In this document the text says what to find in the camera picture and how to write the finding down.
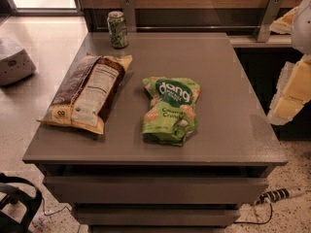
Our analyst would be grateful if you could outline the green soda can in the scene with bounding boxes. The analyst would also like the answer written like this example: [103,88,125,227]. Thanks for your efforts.
[107,11,128,49]

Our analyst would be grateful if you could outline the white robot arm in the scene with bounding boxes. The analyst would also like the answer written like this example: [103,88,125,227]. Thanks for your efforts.
[267,0,311,125]

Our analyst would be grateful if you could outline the white power strip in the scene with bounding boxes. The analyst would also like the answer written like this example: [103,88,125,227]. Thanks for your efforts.
[254,186,305,205]

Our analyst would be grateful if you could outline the green dang snack bag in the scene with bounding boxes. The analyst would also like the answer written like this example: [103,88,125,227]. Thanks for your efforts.
[142,77,200,147]

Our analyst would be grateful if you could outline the grey drawer cabinet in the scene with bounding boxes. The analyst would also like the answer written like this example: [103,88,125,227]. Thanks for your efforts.
[23,33,286,233]

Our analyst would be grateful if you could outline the brown yellow chip bag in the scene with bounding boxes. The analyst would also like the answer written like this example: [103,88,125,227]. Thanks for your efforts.
[39,54,132,135]

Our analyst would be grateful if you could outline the white round device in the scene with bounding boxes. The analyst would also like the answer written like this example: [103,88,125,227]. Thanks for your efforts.
[0,37,36,86]

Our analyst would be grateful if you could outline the black chair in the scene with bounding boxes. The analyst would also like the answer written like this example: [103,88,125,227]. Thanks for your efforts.
[0,173,43,233]

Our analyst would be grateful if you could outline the right metal bracket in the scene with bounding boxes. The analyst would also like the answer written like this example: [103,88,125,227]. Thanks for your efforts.
[255,0,283,43]

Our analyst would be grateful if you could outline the metal bracket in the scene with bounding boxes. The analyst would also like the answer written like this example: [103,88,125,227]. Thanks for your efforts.
[255,0,283,43]
[121,0,137,32]

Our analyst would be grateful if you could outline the black power cable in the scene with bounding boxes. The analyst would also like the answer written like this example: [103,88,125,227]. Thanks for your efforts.
[233,202,274,226]

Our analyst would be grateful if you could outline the left metal bracket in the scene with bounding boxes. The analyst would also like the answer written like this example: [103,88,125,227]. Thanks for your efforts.
[121,0,137,32]

